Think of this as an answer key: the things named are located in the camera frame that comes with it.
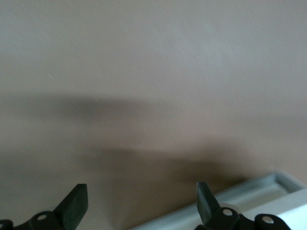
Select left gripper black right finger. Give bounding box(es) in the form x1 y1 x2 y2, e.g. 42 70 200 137
193 181 292 230

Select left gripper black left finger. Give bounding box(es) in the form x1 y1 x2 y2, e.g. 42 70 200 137
0 183 89 230

